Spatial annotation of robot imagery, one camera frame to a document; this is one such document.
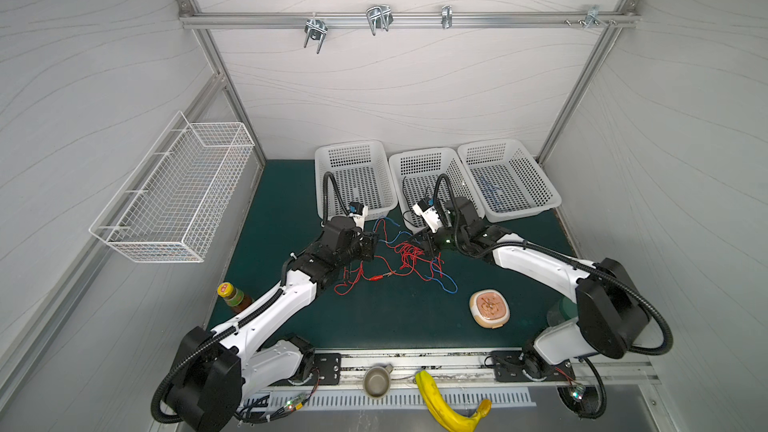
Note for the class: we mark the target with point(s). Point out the horizontal aluminium rail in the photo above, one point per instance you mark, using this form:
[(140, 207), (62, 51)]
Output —
[(402, 20)]

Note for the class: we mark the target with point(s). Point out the middle white perforated basket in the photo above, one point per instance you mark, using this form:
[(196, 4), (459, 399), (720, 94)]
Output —
[(415, 174)]

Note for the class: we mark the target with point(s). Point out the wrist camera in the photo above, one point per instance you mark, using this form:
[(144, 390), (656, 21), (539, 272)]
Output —
[(428, 213), (358, 212)]

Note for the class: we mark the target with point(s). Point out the right metal clamp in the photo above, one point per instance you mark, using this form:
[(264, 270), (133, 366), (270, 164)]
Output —
[(592, 19)]

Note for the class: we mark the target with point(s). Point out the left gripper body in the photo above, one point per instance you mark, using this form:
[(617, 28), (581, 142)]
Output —
[(359, 249)]

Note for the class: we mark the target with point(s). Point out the white wire wall basket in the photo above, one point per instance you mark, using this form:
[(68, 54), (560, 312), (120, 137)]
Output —
[(170, 206)]

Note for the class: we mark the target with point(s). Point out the right white perforated basket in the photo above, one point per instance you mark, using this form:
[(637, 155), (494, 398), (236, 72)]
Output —
[(510, 182)]

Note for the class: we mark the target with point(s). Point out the small metal bracket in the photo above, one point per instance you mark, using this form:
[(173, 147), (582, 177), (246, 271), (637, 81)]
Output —
[(446, 17)]

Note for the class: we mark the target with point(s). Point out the round toy food disc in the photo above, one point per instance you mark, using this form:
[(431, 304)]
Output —
[(489, 309)]

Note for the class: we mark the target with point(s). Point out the yellow banana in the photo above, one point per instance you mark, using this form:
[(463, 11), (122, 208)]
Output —
[(442, 412)]

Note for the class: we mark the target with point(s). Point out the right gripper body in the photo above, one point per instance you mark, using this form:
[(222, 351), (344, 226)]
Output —
[(432, 241)]

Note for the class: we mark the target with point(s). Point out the metal clamp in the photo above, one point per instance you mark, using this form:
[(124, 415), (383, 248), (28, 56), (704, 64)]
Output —
[(316, 31), (379, 17), (592, 19)]

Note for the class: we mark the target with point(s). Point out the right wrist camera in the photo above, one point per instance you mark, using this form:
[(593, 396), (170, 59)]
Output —
[(428, 213)]

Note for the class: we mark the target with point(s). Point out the left white perforated basket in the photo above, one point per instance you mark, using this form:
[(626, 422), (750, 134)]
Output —
[(362, 174)]

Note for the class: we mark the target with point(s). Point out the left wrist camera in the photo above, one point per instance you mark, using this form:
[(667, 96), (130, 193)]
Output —
[(358, 212)]

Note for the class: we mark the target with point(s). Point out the green lidded jar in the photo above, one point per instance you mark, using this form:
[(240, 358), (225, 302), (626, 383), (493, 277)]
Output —
[(564, 310)]

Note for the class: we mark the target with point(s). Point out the white perforated basket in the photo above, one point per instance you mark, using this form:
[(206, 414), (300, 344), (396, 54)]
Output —
[(510, 182), (362, 174), (415, 174)]

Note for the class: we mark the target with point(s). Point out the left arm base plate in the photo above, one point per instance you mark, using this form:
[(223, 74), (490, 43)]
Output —
[(320, 368)]

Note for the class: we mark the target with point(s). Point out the middle metal clamp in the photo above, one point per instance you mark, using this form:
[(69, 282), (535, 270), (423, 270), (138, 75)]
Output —
[(379, 17)]

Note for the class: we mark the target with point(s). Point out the white vented cable duct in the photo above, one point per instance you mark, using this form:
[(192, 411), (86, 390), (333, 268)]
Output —
[(464, 400)]

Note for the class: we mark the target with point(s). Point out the yellow capped sauce bottle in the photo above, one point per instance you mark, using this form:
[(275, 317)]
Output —
[(235, 298)]

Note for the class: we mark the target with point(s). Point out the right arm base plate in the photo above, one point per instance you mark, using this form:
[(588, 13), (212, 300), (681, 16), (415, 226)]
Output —
[(515, 366)]

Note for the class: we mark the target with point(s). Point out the left metal clamp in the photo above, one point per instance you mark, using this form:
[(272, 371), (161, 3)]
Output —
[(316, 31)]

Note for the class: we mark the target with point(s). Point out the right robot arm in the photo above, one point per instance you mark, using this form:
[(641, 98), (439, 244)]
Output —
[(612, 319)]

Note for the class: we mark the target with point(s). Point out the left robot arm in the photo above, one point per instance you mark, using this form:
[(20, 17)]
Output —
[(214, 371)]

